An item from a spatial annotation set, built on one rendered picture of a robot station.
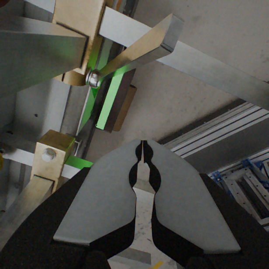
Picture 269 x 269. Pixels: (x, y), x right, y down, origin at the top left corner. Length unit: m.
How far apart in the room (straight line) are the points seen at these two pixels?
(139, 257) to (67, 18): 0.55
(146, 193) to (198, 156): 0.80
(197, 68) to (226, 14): 0.95
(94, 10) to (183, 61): 0.12
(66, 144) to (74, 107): 0.14
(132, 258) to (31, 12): 0.66
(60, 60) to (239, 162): 1.14
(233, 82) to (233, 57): 0.95
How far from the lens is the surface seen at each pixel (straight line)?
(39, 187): 0.36
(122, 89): 0.41
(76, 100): 0.45
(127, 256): 0.58
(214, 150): 1.14
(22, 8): 0.55
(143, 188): 0.36
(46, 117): 0.59
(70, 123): 0.48
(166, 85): 1.14
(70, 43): 0.19
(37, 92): 0.57
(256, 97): 0.30
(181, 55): 0.25
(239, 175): 1.09
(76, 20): 0.24
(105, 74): 0.17
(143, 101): 1.15
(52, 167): 0.35
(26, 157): 0.37
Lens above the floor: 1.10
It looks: 62 degrees down
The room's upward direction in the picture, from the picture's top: 175 degrees counter-clockwise
